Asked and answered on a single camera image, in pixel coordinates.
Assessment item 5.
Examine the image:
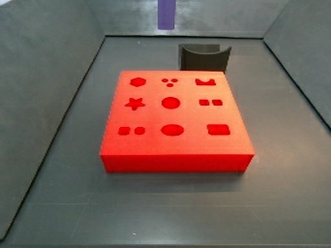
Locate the purple rectangular peg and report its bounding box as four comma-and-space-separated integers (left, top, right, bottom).
158, 0, 177, 30

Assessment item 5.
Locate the red shape sorter block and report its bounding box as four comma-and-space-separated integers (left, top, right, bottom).
101, 71, 255, 172

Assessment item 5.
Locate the dark grey curved holder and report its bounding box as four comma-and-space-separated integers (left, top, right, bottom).
179, 44, 231, 73

